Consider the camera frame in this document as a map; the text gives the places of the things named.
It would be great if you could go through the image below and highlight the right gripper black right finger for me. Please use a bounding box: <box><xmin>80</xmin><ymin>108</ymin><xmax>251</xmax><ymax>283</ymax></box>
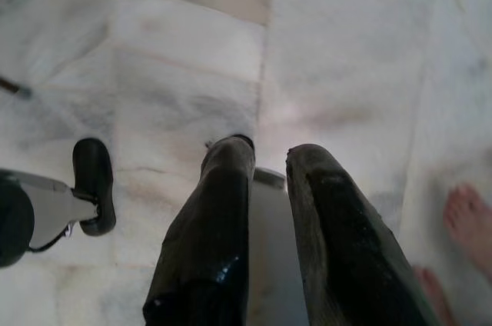
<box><xmin>286</xmin><ymin>144</ymin><xmax>441</xmax><ymax>326</ymax></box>

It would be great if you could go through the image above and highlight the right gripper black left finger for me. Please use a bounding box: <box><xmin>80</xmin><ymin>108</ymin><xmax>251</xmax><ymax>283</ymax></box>
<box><xmin>142</xmin><ymin>135</ymin><xmax>257</xmax><ymax>326</ymax></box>

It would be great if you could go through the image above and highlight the dark slim rod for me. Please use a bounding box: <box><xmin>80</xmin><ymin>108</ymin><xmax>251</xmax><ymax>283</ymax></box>
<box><xmin>0</xmin><ymin>75</ymin><xmax>34</xmax><ymax>97</ymax></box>

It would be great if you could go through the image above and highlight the bare human foot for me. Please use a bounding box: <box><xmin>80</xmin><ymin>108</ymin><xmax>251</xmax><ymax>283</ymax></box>
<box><xmin>443</xmin><ymin>183</ymin><xmax>492</xmax><ymax>265</ymax></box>
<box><xmin>413</xmin><ymin>266</ymin><xmax>460</xmax><ymax>326</ymax></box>

